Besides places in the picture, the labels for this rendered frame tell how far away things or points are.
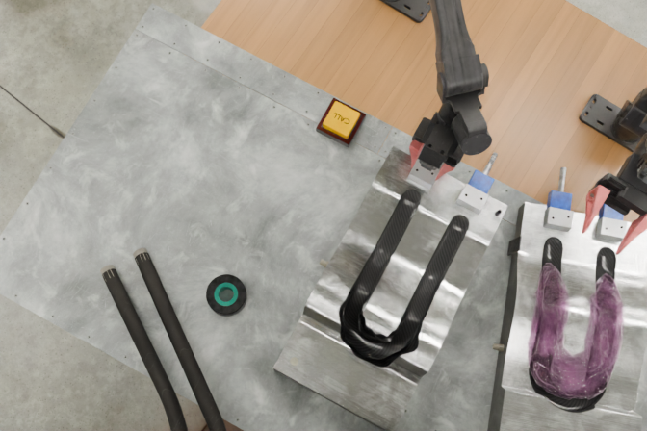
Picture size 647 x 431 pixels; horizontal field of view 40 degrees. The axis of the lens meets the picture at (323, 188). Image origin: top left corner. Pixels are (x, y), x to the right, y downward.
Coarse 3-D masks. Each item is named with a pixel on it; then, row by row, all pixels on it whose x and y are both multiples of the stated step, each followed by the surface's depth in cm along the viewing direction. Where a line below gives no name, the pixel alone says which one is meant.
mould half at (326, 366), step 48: (384, 192) 176; (432, 192) 176; (432, 240) 174; (480, 240) 174; (336, 288) 166; (384, 288) 169; (336, 336) 171; (432, 336) 165; (336, 384) 169; (384, 384) 169
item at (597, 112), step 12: (600, 96) 191; (588, 108) 191; (600, 108) 191; (612, 108) 191; (588, 120) 190; (600, 120) 190; (612, 120) 190; (600, 132) 190; (612, 132) 189; (624, 132) 185; (624, 144) 189; (636, 144) 189
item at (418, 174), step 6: (414, 168) 175; (420, 168) 175; (414, 174) 174; (420, 174) 174; (426, 174) 174; (432, 174) 175; (414, 180) 176; (420, 180) 175; (426, 180) 174; (432, 180) 174; (426, 186) 176
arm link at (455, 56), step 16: (432, 0) 154; (448, 0) 152; (432, 16) 157; (448, 16) 153; (448, 32) 153; (464, 32) 154; (448, 48) 153; (464, 48) 154; (448, 64) 154; (464, 64) 154; (480, 64) 154; (448, 80) 154; (464, 80) 154; (480, 80) 155; (448, 96) 157
